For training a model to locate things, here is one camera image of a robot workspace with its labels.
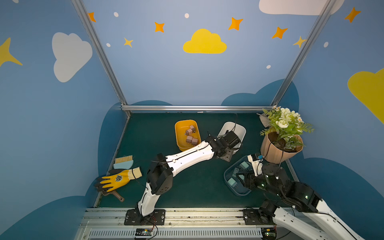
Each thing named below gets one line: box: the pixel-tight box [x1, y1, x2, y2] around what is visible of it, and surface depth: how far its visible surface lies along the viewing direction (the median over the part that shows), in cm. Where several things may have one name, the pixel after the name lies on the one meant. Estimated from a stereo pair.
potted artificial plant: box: [257, 105, 314, 164], surface depth 81 cm
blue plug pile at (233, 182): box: [227, 177, 239, 189], surface depth 85 cm
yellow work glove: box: [94, 166, 143, 193], surface depth 84 cm
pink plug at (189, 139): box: [186, 135, 193, 144], surface depth 106 cm
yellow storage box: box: [174, 119, 202, 151], surface depth 109 cm
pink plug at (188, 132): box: [185, 128, 193, 136], surface depth 109 cm
